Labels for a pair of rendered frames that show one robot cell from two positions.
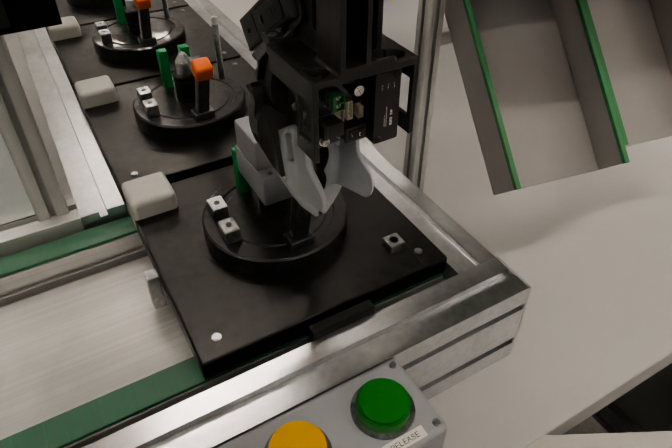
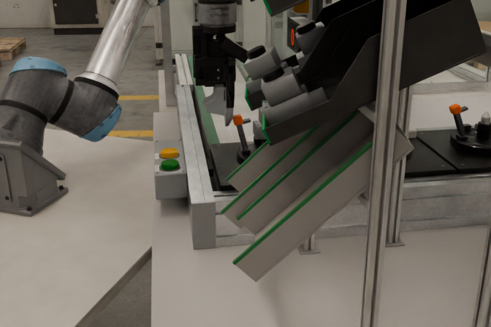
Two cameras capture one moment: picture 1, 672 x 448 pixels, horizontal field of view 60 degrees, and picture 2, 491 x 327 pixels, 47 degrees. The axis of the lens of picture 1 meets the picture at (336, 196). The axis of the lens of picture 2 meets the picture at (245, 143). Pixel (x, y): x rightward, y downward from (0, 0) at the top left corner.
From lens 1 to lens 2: 1.31 m
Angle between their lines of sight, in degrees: 93
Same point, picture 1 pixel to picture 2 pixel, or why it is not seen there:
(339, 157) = (223, 104)
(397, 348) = (189, 173)
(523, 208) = (297, 295)
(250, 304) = (228, 151)
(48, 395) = not seen: hidden behind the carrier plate
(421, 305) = (203, 181)
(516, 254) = not seen: hidden behind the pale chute
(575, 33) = (293, 160)
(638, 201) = not seen: outside the picture
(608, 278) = (212, 302)
